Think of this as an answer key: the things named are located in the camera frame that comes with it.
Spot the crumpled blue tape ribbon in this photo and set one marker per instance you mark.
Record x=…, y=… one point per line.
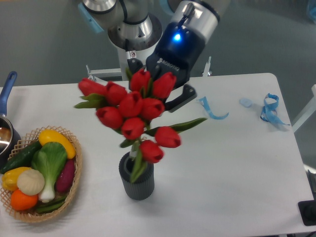
x=269, y=110

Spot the white metal base frame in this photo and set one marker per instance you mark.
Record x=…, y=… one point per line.
x=103, y=74

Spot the purple sweet potato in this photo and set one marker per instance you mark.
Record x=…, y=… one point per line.
x=66, y=177

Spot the small pale blue cap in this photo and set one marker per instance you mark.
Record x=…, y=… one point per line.
x=247, y=103

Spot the dark green cucumber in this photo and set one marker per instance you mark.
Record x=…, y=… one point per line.
x=22, y=158

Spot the woven wicker basket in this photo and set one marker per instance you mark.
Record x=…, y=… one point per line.
x=30, y=216

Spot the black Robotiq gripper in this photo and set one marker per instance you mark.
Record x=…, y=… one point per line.
x=177, y=51

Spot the yellow bell pepper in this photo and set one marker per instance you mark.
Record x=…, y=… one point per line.
x=9, y=179

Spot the dark grey ribbed vase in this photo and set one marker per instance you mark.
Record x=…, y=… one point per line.
x=143, y=187

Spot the white frame bar right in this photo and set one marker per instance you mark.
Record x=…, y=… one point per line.
x=306, y=112

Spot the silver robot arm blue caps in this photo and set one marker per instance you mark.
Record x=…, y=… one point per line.
x=142, y=42

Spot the black device at edge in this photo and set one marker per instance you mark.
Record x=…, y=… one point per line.
x=308, y=212

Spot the cream white garlic bulb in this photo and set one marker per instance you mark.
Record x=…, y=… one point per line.
x=30, y=182

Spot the green bok choy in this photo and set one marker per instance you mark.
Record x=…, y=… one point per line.
x=49, y=161

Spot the orange fruit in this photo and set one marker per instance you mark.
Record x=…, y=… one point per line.
x=20, y=201

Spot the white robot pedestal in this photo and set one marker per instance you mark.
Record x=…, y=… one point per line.
x=123, y=56

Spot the blue tape strip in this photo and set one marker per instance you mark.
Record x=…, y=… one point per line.
x=204, y=102

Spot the blue handled saucepan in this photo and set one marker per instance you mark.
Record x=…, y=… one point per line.
x=8, y=135

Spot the red tulip bouquet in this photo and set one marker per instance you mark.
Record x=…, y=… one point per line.
x=130, y=112

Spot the green bean pods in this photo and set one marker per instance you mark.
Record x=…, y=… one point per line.
x=50, y=206

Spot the yellow squash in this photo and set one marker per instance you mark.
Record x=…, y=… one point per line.
x=49, y=135

